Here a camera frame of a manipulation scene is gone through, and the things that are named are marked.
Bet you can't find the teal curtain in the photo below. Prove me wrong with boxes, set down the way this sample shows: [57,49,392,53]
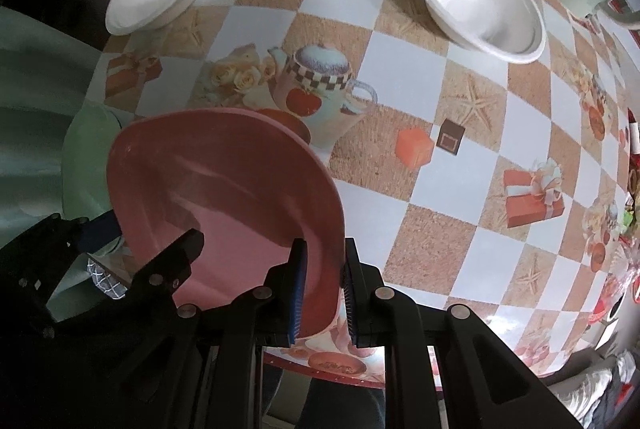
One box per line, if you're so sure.
[0,0,261,325]

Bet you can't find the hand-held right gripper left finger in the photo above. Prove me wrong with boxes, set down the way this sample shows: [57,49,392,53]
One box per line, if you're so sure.
[75,238,308,429]

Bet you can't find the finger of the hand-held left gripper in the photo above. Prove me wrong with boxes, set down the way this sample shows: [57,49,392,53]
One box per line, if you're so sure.
[129,229,206,316]
[0,212,122,339]

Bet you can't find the pale green plate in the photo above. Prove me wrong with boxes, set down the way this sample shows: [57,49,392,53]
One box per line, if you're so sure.
[61,103,126,260]

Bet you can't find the grey striped cushion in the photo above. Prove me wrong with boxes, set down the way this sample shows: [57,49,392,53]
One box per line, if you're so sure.
[547,349,640,429]

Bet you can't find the person's dark pants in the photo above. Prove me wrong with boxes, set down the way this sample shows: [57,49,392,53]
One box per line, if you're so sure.
[265,359,386,429]

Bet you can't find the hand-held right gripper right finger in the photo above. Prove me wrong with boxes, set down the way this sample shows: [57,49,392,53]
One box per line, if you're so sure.
[340,236,586,429]

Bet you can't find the grid patterned cloth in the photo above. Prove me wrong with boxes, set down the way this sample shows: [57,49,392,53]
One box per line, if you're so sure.
[87,258,128,299]

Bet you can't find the pink plastic bowl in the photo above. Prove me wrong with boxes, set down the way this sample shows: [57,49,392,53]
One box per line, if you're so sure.
[106,108,346,339]

